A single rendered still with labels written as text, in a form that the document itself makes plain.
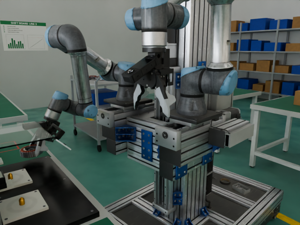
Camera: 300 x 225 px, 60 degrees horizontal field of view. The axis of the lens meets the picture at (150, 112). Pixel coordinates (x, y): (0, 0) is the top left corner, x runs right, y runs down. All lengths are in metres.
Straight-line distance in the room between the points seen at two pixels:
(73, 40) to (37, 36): 5.16
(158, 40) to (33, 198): 0.77
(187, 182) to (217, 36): 0.94
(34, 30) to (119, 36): 2.14
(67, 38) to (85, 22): 5.53
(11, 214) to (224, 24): 1.08
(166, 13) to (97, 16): 6.28
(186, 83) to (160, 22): 0.54
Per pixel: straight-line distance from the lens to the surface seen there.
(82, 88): 1.39
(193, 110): 1.27
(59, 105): 1.46
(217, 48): 1.18
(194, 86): 1.24
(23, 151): 1.49
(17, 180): 1.33
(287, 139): 3.89
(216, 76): 1.18
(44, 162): 1.49
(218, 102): 1.70
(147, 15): 0.77
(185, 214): 1.81
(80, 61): 1.36
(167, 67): 0.82
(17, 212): 1.10
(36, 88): 6.53
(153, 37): 0.76
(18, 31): 6.43
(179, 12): 0.85
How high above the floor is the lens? 1.35
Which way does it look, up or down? 14 degrees down
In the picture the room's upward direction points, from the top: straight up
